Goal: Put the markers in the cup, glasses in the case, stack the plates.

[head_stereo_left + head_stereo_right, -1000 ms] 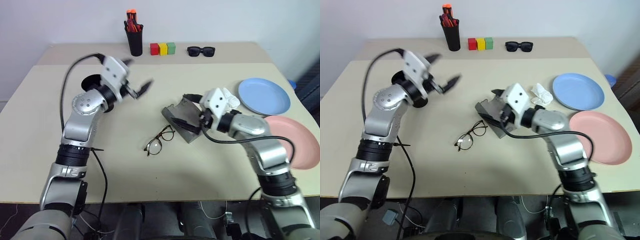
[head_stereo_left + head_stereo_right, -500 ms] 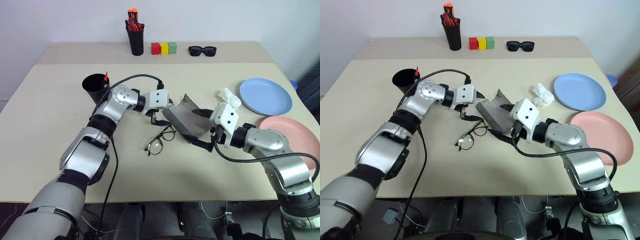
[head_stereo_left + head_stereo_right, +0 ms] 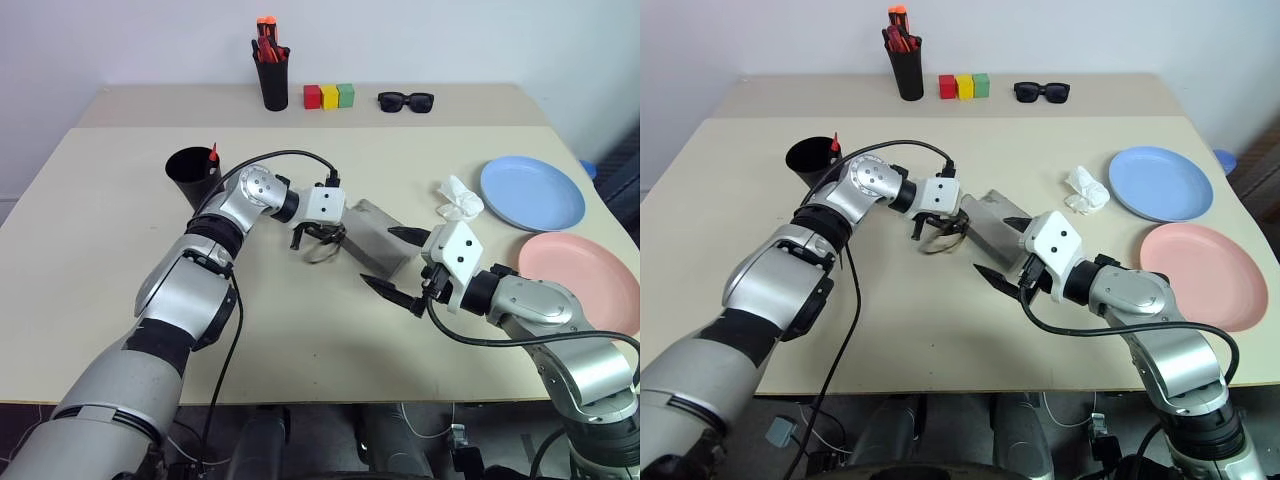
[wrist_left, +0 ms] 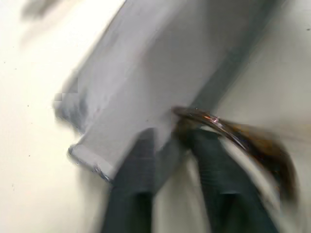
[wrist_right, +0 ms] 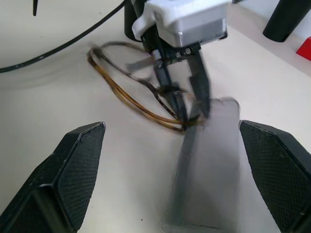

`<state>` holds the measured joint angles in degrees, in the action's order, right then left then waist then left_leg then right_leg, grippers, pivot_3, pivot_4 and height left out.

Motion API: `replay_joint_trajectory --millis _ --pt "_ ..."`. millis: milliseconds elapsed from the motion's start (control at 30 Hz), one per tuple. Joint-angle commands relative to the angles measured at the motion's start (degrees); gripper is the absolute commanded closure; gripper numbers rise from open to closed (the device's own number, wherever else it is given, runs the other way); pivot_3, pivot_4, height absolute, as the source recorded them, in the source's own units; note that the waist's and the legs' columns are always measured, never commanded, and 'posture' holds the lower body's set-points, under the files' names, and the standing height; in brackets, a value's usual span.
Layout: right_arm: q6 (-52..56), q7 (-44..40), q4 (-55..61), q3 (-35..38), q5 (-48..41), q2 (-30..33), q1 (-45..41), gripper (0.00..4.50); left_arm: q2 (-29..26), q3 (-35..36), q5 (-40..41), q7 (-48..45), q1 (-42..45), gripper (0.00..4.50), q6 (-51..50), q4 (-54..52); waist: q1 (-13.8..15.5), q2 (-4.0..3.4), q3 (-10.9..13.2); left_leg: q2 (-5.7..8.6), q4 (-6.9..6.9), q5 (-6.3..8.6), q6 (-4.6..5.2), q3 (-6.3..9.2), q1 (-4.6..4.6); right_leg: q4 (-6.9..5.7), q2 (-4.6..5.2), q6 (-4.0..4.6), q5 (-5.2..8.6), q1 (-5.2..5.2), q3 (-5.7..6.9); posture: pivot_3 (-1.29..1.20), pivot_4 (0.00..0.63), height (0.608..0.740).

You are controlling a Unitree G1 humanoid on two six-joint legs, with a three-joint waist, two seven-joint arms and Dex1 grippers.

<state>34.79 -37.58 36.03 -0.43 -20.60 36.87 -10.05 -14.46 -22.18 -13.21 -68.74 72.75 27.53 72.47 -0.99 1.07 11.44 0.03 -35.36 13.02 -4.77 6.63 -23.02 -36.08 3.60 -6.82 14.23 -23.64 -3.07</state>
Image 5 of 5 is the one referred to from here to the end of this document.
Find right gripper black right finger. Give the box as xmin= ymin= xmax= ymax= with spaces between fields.
xmin=239 ymin=119 xmax=311 ymax=233

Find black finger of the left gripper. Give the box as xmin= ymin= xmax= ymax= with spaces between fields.
xmin=154 ymin=59 xmax=188 ymax=125
xmin=186 ymin=50 xmax=211 ymax=119

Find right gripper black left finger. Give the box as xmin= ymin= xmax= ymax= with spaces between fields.
xmin=0 ymin=121 xmax=106 ymax=233

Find brown thin-framed glasses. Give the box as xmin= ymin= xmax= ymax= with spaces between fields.
xmin=86 ymin=41 xmax=207 ymax=133

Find grey glasses case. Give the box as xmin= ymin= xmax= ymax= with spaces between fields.
xmin=161 ymin=97 xmax=244 ymax=230

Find black tapered cylinder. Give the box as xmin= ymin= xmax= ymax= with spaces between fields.
xmin=262 ymin=0 xmax=308 ymax=43

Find red block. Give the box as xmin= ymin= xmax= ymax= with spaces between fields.
xmin=296 ymin=36 xmax=311 ymax=61

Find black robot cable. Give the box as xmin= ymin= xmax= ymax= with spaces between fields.
xmin=0 ymin=0 xmax=133 ymax=74

